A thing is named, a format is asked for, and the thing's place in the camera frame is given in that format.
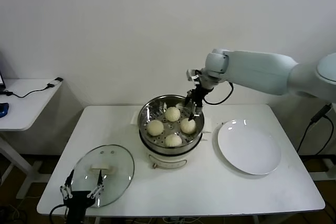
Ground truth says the white round plate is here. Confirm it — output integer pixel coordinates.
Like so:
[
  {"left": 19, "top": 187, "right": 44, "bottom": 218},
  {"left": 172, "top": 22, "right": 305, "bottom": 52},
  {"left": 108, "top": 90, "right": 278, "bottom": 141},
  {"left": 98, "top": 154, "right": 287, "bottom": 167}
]
[{"left": 217, "top": 119, "right": 282, "bottom": 175}]

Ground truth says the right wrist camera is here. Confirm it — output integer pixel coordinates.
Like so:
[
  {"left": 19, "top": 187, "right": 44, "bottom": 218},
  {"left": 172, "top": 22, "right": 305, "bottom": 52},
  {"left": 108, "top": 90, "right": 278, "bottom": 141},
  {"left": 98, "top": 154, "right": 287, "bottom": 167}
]
[{"left": 186, "top": 68, "right": 202, "bottom": 83}]

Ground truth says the white steamed baozi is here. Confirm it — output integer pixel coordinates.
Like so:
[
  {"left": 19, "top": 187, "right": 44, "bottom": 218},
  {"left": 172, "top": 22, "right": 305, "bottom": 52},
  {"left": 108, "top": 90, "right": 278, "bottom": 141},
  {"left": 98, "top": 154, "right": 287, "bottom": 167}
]
[
  {"left": 164, "top": 106, "right": 181, "bottom": 122},
  {"left": 180, "top": 118, "right": 197, "bottom": 134},
  {"left": 164, "top": 133, "right": 183, "bottom": 148},
  {"left": 146, "top": 120, "right": 164, "bottom": 137}
]

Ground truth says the stainless steel steamer basket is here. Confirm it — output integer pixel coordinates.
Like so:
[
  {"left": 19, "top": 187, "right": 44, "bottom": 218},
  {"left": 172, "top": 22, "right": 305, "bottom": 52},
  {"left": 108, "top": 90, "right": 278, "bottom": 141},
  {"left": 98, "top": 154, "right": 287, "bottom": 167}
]
[{"left": 130, "top": 94, "right": 212, "bottom": 155}]

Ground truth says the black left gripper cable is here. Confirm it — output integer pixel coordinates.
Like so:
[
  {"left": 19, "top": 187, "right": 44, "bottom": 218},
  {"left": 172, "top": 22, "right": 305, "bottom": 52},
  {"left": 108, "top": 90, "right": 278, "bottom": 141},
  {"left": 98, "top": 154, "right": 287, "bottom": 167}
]
[{"left": 49, "top": 204, "right": 68, "bottom": 224}]

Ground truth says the black cable on side table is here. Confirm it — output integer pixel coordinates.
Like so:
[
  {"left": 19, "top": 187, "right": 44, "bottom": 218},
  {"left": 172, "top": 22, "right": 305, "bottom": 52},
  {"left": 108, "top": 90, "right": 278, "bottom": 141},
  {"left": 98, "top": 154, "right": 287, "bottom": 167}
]
[{"left": 0, "top": 83, "right": 56, "bottom": 99}]

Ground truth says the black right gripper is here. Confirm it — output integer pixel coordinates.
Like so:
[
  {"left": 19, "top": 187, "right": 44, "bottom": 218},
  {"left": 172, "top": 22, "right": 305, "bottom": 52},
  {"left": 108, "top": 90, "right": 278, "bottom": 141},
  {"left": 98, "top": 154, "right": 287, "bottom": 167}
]
[{"left": 184, "top": 87, "right": 211, "bottom": 124}]

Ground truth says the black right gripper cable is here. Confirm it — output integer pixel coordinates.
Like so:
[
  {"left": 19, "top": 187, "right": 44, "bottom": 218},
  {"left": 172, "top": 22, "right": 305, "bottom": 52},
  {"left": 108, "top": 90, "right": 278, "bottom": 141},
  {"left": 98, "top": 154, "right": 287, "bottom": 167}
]
[{"left": 203, "top": 81, "right": 234, "bottom": 105}]

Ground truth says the white electric cooker base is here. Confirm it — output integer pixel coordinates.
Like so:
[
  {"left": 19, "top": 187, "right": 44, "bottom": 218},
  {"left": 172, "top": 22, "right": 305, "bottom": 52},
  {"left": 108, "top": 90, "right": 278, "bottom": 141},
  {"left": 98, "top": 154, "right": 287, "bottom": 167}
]
[{"left": 139, "top": 129, "right": 212, "bottom": 169}]

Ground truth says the glass lid with cream handle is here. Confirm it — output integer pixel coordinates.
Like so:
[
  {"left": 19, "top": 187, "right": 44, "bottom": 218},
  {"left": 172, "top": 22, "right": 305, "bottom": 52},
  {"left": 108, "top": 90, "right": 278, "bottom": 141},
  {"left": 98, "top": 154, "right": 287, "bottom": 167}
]
[{"left": 70, "top": 144, "right": 135, "bottom": 208}]

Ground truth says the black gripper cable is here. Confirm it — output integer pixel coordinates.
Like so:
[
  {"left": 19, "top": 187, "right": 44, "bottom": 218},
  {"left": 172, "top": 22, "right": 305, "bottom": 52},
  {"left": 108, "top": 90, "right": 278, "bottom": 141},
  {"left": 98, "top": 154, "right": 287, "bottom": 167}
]
[
  {"left": 203, "top": 81, "right": 234, "bottom": 105},
  {"left": 49, "top": 204, "right": 68, "bottom": 224}
]

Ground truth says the blue computer mouse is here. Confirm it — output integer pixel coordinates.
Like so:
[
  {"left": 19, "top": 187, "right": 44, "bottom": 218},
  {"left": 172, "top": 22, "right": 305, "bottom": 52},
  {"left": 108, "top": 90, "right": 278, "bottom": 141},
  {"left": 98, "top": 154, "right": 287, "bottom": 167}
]
[{"left": 0, "top": 102, "right": 10, "bottom": 119}]

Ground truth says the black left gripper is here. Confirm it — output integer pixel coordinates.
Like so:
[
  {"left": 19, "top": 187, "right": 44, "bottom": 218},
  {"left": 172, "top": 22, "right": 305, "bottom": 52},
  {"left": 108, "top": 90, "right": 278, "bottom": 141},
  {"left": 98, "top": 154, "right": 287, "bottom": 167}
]
[{"left": 59, "top": 169, "right": 105, "bottom": 224}]

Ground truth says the black wall power cable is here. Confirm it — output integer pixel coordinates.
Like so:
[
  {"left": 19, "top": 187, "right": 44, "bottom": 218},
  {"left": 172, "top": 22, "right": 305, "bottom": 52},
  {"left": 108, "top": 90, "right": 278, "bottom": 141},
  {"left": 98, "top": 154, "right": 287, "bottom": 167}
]
[{"left": 296, "top": 103, "right": 336, "bottom": 156}]

